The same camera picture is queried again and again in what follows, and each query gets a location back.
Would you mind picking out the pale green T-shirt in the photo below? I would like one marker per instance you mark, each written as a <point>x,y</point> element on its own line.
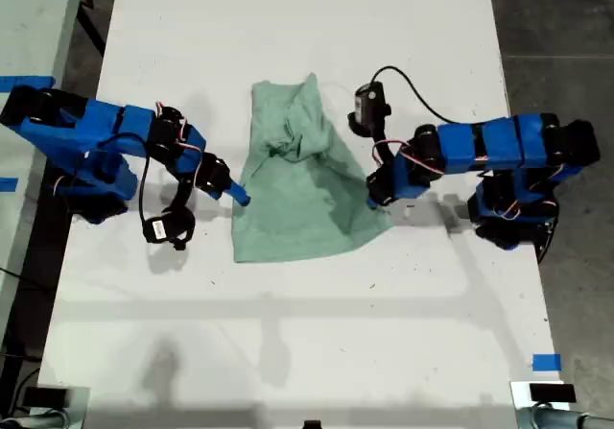
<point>288,208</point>

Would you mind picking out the black camera stalk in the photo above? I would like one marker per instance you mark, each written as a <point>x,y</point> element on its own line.
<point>180,194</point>
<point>381,146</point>

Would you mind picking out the long blue tape strip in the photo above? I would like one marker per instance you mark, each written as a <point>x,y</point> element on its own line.
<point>24,81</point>

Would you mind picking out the small black box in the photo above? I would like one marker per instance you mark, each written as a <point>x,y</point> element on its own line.
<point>45,396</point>
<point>551,392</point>

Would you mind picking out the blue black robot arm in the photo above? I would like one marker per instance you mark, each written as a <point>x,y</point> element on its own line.
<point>499,141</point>
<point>105,131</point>

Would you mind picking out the black stand bar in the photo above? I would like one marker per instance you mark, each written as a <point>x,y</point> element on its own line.
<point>93,26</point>

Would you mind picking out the small black object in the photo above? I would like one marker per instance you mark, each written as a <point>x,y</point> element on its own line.
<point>312,424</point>

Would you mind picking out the black camera box white label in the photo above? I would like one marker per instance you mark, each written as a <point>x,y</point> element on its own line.
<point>163,230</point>

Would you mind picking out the pale side table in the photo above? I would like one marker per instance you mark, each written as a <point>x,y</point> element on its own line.
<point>29,26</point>

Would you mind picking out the blue tape patch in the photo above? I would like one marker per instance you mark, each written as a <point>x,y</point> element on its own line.
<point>547,362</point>

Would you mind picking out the black camera box grey face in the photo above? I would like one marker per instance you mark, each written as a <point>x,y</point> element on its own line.
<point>367,107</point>

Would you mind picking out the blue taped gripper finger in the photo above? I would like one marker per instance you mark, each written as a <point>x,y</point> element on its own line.
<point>229,199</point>
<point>374,207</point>
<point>238,195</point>

